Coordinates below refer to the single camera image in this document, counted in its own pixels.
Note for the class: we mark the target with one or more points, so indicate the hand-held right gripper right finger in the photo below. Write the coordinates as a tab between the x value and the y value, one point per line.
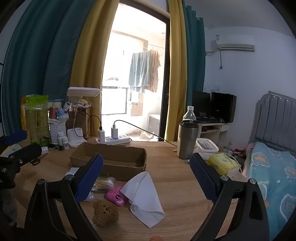
203	176

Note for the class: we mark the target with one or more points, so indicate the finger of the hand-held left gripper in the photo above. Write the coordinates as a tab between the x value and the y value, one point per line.
25	151
16	136

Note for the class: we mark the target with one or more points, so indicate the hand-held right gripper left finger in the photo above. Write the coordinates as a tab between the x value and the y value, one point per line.
91	173

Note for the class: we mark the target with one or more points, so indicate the clear bag of cotton swabs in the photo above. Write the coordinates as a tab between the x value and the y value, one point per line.
104	184

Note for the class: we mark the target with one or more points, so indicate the pink plastic toy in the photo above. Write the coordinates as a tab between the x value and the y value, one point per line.
115	197

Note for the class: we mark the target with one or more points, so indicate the brown cardboard box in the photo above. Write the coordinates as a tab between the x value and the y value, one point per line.
124	170

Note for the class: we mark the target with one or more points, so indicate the brown fuzzy plush toy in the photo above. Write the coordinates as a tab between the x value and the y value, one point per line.
105	213

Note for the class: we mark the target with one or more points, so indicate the white cloth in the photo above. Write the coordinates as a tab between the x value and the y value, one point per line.
143	199

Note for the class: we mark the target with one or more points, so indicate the person's right hand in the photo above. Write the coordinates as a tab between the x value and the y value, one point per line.
157	238

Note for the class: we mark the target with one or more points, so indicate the black scissors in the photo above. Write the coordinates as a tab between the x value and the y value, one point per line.
34	161

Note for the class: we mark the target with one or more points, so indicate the yellow and white small box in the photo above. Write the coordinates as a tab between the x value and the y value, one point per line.
11	150

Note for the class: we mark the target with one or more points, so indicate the white paper sheet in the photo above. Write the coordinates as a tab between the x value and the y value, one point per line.
71	172

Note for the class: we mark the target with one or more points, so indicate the yellow tissue pack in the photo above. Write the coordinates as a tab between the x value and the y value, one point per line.
223	162

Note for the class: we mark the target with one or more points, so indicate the white plastic container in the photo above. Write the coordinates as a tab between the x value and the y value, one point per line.
208	146

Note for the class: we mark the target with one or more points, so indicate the green snack packet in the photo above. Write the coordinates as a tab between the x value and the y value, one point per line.
37	111

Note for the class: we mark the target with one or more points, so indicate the white perforated basket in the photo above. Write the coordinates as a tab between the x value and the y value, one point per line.
55	132

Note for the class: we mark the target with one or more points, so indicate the steel tumbler with black lid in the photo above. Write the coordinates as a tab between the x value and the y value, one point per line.
187	143

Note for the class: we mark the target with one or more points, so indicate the white pill bottle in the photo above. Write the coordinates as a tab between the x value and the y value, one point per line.
60	139
65	143

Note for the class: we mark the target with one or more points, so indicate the red metal can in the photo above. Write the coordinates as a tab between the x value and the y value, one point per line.
53	113

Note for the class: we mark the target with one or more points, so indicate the white power strip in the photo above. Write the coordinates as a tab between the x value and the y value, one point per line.
120	139

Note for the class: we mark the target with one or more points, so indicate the white side desk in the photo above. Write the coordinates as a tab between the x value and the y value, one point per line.
223	129

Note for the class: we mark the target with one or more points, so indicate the brown paper bag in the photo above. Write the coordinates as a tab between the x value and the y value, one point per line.
79	120

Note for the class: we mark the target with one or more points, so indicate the clear water bottle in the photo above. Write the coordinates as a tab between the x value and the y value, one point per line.
189	114

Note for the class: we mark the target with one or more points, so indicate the blue printed blanket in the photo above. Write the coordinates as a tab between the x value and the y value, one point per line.
272	176

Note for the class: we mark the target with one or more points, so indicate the outdoor air conditioner unit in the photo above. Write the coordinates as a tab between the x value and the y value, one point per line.
154	125

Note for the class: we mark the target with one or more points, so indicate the small yellow plush toy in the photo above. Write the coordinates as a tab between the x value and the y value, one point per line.
83	103

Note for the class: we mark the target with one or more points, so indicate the black monitor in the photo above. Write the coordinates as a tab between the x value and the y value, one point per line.
201	103
223	106

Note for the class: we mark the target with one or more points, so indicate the white desk lamp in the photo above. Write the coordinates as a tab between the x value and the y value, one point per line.
83	92

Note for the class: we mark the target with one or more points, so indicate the wide teal curtain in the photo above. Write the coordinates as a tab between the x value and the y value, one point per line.
41	58

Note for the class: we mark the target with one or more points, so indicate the grey padded headboard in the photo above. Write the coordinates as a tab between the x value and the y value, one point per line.
275	120

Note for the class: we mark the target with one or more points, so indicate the wide yellow curtain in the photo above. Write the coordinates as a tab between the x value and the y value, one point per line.
90	58

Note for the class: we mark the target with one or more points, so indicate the narrow yellow curtain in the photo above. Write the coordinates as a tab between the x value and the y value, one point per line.
177	69

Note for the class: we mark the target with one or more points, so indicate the hanging blue towel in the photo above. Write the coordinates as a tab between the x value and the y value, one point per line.
138	71

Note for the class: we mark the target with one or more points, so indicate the hanging beige garment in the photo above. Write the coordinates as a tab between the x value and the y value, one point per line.
153	74

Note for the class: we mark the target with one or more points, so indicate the white air conditioner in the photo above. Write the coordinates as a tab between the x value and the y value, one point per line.
233	46

